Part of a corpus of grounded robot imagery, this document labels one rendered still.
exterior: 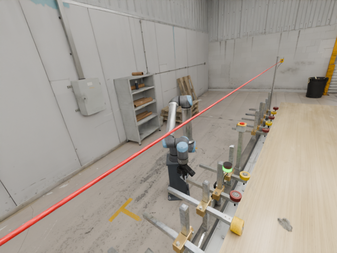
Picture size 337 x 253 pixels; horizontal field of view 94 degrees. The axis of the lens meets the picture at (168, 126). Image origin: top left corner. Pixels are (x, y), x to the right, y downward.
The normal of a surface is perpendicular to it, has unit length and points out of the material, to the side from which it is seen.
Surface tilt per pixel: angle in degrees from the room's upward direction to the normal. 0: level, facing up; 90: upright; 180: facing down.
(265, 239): 0
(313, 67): 90
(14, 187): 90
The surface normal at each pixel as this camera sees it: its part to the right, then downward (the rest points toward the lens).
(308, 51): -0.52, 0.38
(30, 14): 0.85, 0.13
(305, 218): -0.09, -0.92
